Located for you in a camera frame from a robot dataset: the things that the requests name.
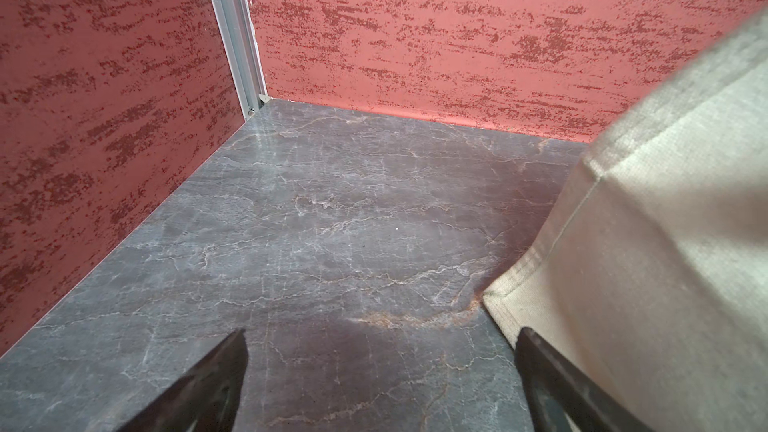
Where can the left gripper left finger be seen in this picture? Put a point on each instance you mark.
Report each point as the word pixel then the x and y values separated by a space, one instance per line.
pixel 204 398

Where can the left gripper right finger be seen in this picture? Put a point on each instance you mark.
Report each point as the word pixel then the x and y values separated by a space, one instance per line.
pixel 560 396

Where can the cream canvas tote bag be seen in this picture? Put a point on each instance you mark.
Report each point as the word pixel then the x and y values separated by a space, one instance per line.
pixel 650 272

